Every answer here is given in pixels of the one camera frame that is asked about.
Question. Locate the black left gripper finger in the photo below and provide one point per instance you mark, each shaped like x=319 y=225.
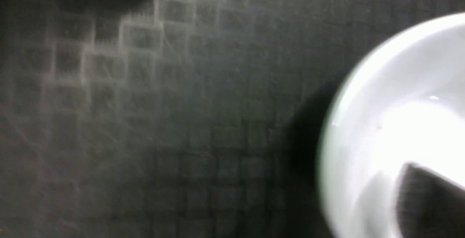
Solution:
x=429 y=205

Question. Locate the small white sauce dish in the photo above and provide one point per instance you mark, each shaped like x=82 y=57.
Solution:
x=404 y=103

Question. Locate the black plastic serving tray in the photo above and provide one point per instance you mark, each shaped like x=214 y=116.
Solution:
x=175 y=118

